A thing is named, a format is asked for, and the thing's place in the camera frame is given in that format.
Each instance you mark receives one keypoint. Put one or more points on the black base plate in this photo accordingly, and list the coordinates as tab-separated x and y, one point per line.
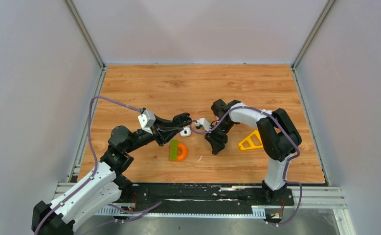
202	197

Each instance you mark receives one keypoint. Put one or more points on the orange half ring block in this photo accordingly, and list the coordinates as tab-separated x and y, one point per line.
182	152

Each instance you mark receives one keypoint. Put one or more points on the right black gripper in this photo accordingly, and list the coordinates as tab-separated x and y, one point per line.
217	144

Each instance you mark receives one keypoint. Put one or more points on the yellow triangle block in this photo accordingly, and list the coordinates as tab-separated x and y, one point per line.
251	142

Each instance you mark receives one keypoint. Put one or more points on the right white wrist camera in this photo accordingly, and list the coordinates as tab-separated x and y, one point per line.
203	123

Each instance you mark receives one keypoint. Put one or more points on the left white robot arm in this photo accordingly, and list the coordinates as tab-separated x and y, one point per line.
105	183

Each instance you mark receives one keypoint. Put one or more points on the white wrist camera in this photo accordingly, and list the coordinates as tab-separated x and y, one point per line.
203	123
146	120

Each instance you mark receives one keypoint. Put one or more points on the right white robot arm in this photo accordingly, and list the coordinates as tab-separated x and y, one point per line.
279	136

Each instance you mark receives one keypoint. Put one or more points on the white earbud charging case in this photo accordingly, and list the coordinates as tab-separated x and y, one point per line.
186	132

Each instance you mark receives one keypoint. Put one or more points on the black earbud case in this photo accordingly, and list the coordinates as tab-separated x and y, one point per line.
182	120

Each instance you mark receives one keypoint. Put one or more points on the slotted cable duct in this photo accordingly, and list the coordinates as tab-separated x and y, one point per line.
253	212

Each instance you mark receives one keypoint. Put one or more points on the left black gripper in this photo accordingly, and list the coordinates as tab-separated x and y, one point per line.
163	130

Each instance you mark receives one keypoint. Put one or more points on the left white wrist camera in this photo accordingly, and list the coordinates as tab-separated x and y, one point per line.
146	120

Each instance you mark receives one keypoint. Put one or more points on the green toy brick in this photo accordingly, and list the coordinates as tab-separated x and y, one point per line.
173	150

